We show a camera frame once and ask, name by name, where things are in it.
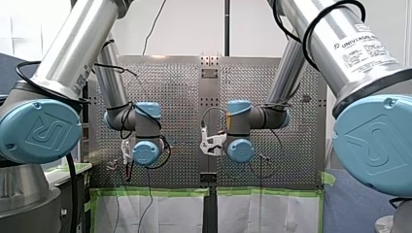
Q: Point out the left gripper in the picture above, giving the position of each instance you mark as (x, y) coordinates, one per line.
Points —
(129, 171)

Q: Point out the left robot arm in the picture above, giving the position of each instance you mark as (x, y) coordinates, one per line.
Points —
(76, 48)

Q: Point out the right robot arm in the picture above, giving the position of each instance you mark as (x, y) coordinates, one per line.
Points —
(343, 39)

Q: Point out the connector holder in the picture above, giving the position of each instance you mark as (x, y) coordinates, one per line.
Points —
(306, 98)

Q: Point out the black pole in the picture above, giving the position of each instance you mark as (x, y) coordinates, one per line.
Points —
(227, 29)

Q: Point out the grey board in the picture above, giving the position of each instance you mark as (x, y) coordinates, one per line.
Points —
(350, 207)

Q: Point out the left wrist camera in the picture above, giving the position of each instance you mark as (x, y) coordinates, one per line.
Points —
(125, 149)

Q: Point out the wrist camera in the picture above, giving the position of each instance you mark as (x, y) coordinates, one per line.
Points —
(210, 140)
(125, 149)

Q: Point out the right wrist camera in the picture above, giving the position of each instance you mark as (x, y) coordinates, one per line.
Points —
(210, 140)

